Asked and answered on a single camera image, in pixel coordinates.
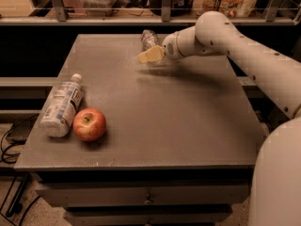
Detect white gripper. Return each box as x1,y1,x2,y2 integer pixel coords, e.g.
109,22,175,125
137,32,180,64

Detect clear water bottle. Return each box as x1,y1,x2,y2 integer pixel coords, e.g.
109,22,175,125
141,29,159,51

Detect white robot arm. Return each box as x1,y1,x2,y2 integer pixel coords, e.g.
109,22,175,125
137,11,301,226

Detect white labelled plastic bottle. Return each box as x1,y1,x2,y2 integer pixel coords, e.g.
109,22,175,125
40,73,83,137

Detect grey cabinet with drawers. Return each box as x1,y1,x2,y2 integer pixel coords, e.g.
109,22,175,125
16,35,263,226

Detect red apple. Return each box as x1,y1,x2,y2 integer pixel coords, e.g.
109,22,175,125
72,107,106,142

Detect black power adapter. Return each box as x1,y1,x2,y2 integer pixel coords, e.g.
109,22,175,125
6,121,33,143

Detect grey metal shelf rail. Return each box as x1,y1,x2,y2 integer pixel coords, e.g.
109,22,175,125
0,0,301,26

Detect black cables on left floor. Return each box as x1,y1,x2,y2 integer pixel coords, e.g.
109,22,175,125
0,115,41,226

